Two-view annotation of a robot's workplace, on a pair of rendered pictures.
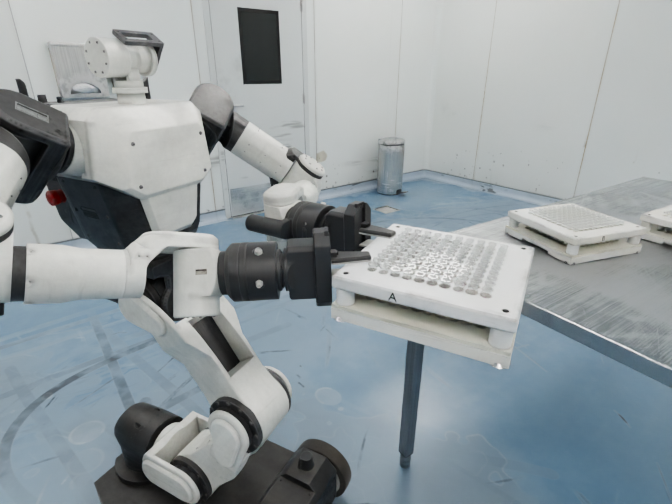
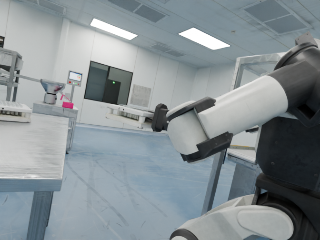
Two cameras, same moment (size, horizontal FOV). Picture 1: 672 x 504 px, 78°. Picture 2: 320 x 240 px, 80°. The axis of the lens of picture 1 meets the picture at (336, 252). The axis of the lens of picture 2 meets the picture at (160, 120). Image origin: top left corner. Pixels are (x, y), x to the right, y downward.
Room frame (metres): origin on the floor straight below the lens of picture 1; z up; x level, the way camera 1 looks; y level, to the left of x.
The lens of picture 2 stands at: (1.52, 0.08, 1.08)
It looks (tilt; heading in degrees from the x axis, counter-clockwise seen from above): 4 degrees down; 188
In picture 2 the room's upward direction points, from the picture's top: 12 degrees clockwise
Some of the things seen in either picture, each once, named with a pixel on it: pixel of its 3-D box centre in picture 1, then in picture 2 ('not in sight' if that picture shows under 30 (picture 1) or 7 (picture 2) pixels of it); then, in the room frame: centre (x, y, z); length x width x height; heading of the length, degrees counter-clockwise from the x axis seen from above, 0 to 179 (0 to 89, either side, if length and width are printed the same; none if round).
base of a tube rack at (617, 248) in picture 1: (569, 237); not in sight; (1.11, -0.67, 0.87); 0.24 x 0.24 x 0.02; 19
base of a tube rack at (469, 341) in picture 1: (436, 293); (139, 121); (0.57, -0.16, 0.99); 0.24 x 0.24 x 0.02; 62
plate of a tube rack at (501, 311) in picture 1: (439, 265); (141, 112); (0.57, -0.16, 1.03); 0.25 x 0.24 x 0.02; 152
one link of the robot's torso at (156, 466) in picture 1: (193, 455); not in sight; (0.87, 0.41, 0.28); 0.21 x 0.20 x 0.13; 62
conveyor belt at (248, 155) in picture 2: not in sight; (277, 157); (-0.64, 1.08, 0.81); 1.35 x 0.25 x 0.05; 133
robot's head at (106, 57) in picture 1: (122, 64); not in sight; (0.86, 0.40, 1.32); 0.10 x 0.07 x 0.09; 152
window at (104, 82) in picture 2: not in sight; (109, 85); (-4.27, -2.56, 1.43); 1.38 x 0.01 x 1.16; 128
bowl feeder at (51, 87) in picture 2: not in sight; (55, 93); (-1.40, -2.17, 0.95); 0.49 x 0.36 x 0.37; 128
